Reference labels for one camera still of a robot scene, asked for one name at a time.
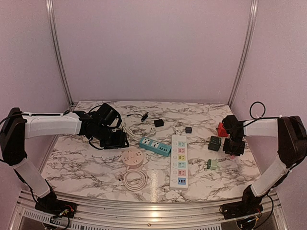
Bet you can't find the right aluminium frame post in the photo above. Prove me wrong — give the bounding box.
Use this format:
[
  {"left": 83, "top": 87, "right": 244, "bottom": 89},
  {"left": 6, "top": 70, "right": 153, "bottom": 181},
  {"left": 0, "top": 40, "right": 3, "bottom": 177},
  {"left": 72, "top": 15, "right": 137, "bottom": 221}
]
[{"left": 227, "top": 0, "right": 259, "bottom": 108}]

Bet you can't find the white cord of teal strip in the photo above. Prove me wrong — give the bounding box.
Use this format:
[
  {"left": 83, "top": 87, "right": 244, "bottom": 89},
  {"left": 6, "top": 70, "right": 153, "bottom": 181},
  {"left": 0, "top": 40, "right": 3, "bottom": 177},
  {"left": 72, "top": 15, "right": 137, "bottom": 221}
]
[{"left": 119, "top": 122, "right": 158, "bottom": 143}]

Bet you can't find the black power adapter with cable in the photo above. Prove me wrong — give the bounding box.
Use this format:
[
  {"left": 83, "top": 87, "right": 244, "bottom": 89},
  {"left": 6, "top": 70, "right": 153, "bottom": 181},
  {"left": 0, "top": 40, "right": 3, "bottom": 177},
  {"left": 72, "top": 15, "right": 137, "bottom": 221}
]
[{"left": 126, "top": 112, "right": 164, "bottom": 127}]

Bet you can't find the light green plug adapter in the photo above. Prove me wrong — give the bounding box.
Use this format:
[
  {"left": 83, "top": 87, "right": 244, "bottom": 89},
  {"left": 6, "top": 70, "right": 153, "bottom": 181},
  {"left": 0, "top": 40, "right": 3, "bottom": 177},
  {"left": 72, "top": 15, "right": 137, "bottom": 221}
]
[{"left": 207, "top": 159, "right": 218, "bottom": 170}]

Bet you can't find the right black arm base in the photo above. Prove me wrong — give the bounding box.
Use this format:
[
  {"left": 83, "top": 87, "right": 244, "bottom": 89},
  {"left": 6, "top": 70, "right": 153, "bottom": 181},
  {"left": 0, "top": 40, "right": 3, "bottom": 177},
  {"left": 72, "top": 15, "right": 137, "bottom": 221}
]
[{"left": 219, "top": 185, "right": 265, "bottom": 219}]

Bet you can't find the dark green cube adapter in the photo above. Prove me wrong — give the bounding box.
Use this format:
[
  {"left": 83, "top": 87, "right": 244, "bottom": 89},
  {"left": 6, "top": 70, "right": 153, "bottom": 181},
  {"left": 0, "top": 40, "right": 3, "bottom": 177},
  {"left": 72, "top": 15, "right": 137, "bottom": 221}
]
[{"left": 208, "top": 136, "right": 222, "bottom": 151}]

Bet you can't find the aluminium frame post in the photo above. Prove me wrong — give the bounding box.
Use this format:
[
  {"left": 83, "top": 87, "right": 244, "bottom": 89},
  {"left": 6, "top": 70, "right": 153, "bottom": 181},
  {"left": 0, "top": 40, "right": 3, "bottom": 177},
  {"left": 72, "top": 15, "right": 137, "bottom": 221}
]
[
  {"left": 46, "top": 0, "right": 74, "bottom": 107},
  {"left": 227, "top": 0, "right": 259, "bottom": 108}
]

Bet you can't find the red cube socket adapter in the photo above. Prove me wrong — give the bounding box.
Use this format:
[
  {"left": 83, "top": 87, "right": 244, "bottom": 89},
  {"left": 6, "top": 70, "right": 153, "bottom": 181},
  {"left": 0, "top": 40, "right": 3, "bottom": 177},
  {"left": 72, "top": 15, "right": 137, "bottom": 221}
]
[{"left": 216, "top": 122, "right": 229, "bottom": 138}]

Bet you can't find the dark grey USB charger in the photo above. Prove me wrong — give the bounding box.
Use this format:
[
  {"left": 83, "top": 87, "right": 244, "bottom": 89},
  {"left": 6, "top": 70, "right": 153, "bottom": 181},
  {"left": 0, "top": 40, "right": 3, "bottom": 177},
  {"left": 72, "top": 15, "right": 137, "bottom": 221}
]
[{"left": 185, "top": 126, "right": 192, "bottom": 134}]

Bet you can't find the teal power strip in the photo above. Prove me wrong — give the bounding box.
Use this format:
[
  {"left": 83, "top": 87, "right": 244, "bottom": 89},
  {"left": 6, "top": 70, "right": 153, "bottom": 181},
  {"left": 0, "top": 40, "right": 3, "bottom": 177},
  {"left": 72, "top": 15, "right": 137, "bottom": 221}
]
[{"left": 139, "top": 137, "right": 171, "bottom": 157}]

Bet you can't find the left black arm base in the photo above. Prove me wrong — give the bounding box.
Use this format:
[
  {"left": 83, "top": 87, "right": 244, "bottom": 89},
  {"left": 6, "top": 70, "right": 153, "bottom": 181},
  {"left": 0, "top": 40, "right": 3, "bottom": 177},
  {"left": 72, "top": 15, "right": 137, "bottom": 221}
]
[{"left": 35, "top": 188, "right": 77, "bottom": 219}]

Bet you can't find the left aluminium frame post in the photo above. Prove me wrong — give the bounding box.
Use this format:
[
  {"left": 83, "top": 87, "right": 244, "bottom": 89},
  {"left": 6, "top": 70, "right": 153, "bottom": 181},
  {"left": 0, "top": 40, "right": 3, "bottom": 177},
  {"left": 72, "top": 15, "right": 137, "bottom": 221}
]
[{"left": 46, "top": 0, "right": 74, "bottom": 107}]

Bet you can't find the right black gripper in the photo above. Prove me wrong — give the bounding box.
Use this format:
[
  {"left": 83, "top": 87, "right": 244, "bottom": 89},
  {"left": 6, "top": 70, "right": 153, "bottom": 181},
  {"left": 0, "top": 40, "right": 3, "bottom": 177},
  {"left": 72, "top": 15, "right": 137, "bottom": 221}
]
[{"left": 223, "top": 134, "right": 245, "bottom": 156}]

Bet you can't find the front aluminium rail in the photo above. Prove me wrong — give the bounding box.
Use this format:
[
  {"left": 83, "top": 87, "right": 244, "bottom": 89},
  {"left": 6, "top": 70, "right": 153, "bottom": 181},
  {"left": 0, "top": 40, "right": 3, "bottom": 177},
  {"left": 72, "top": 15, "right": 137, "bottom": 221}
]
[{"left": 8, "top": 190, "right": 289, "bottom": 230}]

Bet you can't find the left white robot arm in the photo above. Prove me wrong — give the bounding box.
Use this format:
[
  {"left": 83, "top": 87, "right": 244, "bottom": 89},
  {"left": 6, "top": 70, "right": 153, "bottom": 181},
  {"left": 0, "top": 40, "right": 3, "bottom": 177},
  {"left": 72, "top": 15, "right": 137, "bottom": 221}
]
[{"left": 0, "top": 103, "right": 129, "bottom": 213}]

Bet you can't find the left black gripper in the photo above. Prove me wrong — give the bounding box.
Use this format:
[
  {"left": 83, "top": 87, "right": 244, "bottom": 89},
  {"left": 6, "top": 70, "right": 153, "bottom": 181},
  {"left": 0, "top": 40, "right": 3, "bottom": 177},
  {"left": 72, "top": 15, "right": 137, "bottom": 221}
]
[{"left": 94, "top": 124, "right": 129, "bottom": 150}]

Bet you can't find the white long power strip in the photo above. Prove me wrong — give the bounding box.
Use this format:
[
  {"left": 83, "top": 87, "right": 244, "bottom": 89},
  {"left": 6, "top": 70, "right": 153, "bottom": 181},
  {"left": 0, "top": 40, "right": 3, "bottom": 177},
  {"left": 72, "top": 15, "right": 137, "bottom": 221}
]
[{"left": 169, "top": 135, "right": 189, "bottom": 191}]

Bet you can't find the pink coiled cable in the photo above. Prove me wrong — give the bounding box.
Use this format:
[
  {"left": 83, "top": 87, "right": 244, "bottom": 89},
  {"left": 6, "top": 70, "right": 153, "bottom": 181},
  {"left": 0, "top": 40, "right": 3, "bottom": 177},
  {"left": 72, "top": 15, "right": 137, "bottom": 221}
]
[{"left": 115, "top": 169, "right": 148, "bottom": 192}]

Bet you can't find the pink round power strip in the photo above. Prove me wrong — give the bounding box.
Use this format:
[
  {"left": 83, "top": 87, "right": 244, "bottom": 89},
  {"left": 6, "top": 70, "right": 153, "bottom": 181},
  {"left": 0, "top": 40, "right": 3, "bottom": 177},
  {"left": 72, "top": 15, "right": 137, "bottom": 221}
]
[{"left": 120, "top": 147, "right": 144, "bottom": 169}]

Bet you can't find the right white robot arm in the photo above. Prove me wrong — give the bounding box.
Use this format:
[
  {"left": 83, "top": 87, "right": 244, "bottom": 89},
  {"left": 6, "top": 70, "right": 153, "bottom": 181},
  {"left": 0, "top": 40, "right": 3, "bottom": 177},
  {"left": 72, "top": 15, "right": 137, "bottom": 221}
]
[{"left": 220, "top": 103, "right": 307, "bottom": 201}]

